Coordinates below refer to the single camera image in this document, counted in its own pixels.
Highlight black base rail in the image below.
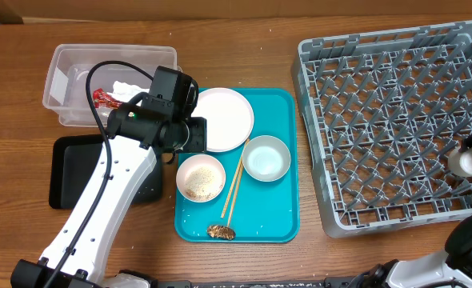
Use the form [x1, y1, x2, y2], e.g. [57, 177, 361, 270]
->
[150, 277, 353, 288]

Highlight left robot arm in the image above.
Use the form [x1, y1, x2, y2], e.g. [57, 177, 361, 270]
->
[10, 66, 206, 287]

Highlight white paper cup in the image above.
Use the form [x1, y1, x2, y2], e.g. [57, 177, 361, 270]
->
[448, 147, 472, 178]

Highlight pink bowl with rice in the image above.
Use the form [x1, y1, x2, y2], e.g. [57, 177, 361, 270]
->
[176, 154, 226, 203]

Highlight black tray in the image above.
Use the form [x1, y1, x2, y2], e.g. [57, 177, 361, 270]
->
[49, 134, 163, 210]

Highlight brown food scrap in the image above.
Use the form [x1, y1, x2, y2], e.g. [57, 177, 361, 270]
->
[206, 225, 236, 241]

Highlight white napkin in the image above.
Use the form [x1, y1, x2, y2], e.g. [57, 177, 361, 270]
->
[108, 81, 150, 102]

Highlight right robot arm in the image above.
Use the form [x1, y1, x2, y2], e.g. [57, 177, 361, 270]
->
[348, 134, 472, 288]

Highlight red snack wrapper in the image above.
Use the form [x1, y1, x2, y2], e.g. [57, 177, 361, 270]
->
[92, 88, 122, 109]

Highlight right wooden chopstick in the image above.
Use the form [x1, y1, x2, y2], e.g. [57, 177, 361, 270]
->
[227, 159, 244, 227]

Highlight left wooden chopstick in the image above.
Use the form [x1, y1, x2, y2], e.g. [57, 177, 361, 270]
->
[221, 152, 243, 218]

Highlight large white plate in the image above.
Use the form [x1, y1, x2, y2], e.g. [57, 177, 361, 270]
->
[192, 88, 254, 153]

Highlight clear plastic bin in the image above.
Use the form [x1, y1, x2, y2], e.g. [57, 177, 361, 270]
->
[42, 44, 180, 128]

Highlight wooden chopstick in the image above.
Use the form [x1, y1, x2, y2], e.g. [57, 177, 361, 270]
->
[227, 159, 244, 227]
[221, 152, 243, 218]

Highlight grey dishwasher rack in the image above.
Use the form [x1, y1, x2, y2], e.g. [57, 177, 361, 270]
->
[291, 21, 472, 238]

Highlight teal serving tray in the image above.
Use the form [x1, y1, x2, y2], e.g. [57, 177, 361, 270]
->
[174, 88, 300, 243]

